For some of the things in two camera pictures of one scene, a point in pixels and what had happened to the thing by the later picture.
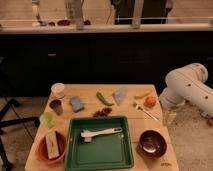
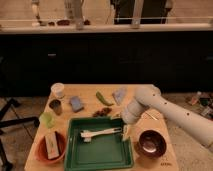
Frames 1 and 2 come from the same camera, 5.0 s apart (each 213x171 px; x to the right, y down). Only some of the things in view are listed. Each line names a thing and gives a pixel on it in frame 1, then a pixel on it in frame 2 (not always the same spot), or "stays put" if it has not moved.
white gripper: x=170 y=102 -> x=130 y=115
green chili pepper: x=101 y=96 stays put
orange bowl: x=42 y=149 stays put
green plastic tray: x=104 y=151 stays put
